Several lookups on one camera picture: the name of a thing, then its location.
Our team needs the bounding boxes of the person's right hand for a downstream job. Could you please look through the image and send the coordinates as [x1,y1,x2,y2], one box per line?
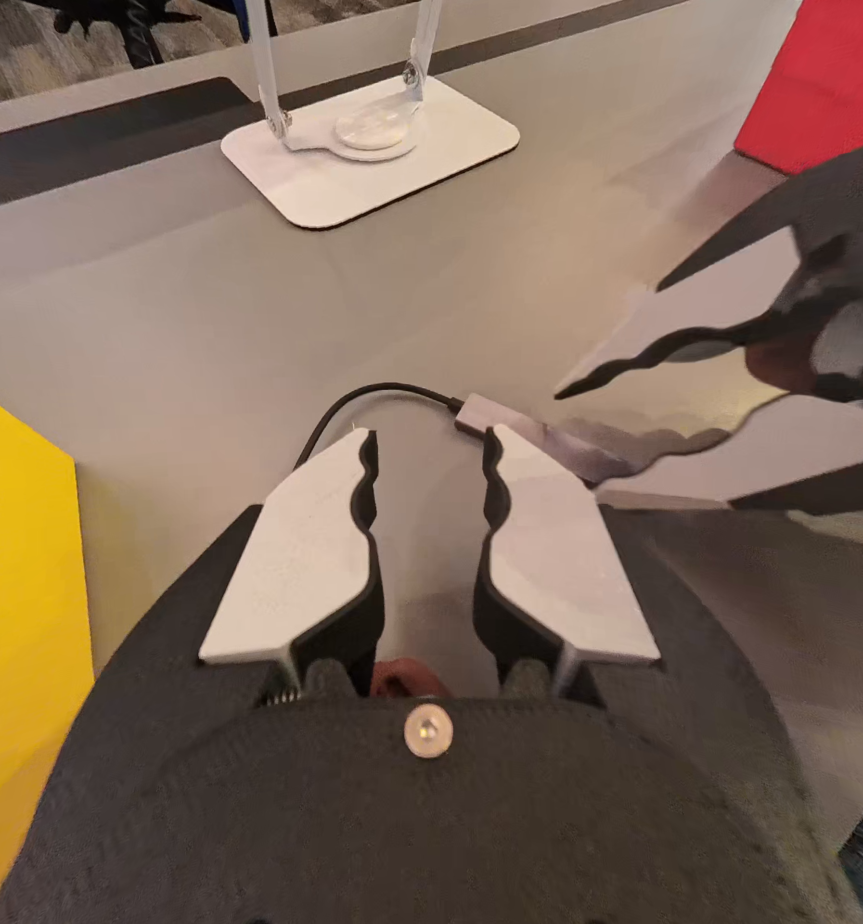
[745,335,820,396]

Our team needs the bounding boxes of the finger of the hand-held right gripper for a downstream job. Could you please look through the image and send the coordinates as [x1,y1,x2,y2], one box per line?
[553,230,802,403]
[593,393,863,511]

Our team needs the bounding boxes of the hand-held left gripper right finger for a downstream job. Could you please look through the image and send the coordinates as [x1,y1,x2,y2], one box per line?
[473,424,662,695]

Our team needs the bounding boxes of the white metal stand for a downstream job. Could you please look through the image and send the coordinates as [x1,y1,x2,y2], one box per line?
[220,0,521,232]

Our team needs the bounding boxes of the grey usb hub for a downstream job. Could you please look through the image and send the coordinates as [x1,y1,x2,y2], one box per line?
[294,383,649,486]

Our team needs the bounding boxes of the red plastic bin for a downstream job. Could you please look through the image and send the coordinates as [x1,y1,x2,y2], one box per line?
[733,0,863,176]

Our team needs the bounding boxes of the yellow plastic bin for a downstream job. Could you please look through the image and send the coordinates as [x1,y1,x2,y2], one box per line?
[0,375,95,912]

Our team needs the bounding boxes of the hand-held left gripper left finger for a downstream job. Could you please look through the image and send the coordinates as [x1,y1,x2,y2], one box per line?
[197,429,386,693]

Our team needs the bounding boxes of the black office chair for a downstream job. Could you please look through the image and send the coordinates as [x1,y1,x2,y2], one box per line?
[51,0,203,70]

